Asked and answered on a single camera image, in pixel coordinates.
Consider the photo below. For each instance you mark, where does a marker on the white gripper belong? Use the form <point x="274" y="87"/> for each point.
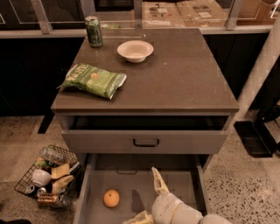
<point x="163" y="207"/>

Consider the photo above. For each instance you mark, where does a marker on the orange fruit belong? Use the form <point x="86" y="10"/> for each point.
<point x="111" y="198"/>

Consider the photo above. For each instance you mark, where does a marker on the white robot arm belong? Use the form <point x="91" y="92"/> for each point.
<point x="240" y="187"/>

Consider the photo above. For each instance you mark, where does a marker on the grey middle drawer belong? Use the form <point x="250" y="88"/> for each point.
<point x="131" y="176"/>

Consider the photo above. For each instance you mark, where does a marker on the grey drawer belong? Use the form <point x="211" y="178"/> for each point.
<point x="131" y="176"/>
<point x="145" y="134"/>

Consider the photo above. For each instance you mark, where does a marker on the grey top drawer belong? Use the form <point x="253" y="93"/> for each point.
<point x="145" y="134"/>

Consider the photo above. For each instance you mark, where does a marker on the grey drawer cabinet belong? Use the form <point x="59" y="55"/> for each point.
<point x="180" y="78"/>

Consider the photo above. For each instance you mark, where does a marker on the yellow sponge in basket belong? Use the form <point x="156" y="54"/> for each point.
<point x="60" y="171"/>

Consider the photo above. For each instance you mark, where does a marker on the clear plastic bottle in basket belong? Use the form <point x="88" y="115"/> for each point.
<point x="53" y="156"/>

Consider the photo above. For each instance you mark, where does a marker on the white bowl in basket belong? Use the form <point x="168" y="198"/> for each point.
<point x="41" y="178"/>

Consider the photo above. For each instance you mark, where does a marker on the green chip bag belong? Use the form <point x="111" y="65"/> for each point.
<point x="94" y="80"/>

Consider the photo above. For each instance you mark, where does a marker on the white ceramic bowl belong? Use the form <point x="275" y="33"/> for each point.
<point x="135" y="51"/>

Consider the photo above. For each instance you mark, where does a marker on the green soda can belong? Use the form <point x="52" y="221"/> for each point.
<point x="94" y="31"/>

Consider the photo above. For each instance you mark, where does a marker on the cardboard box left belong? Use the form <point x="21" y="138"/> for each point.
<point x="161" y="14"/>

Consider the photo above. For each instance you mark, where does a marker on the cardboard box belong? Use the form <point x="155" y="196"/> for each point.
<point x="161" y="14"/>
<point x="202" y="13"/>

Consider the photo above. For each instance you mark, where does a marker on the cardboard box right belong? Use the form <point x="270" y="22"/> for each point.
<point x="202" y="13"/>

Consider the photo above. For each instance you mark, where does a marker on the black wire basket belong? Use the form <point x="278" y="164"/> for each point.
<point x="54" y="179"/>

